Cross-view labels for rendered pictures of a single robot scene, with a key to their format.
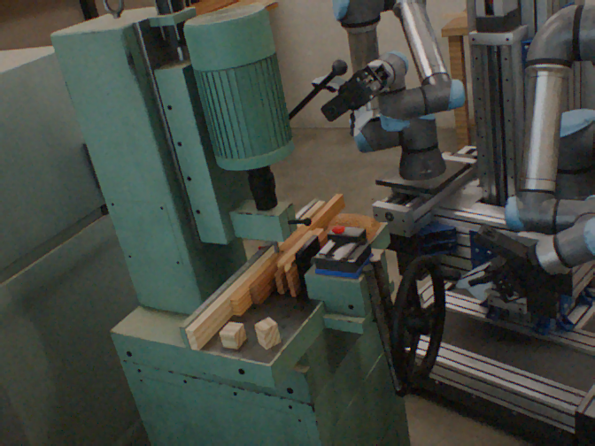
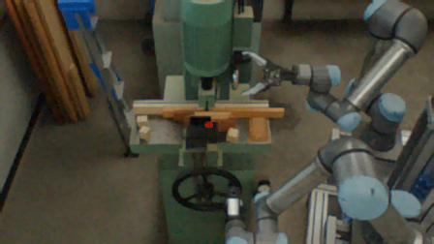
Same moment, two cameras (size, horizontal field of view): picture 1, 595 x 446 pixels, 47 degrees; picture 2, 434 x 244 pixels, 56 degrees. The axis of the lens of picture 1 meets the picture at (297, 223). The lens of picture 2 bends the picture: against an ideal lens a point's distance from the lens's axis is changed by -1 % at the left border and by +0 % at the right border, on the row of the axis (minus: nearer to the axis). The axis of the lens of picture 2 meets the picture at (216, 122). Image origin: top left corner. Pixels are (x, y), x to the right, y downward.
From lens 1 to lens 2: 134 cm
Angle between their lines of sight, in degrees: 47
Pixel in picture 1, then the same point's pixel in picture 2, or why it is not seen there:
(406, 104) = (316, 102)
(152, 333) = (169, 91)
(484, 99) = (413, 140)
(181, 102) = not seen: hidden behind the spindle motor
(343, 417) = (183, 188)
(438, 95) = (334, 113)
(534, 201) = (262, 205)
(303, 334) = (160, 146)
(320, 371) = (170, 165)
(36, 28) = not seen: outside the picture
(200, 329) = (138, 108)
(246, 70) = (191, 27)
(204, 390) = not seen: hidden behind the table
